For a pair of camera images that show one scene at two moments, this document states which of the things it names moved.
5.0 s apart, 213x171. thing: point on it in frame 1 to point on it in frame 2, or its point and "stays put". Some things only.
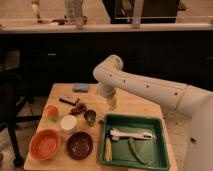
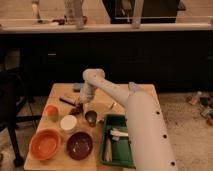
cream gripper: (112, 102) to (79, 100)
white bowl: (68, 122) stays put
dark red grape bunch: (80, 108) stays put
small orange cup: (51, 112) stays put
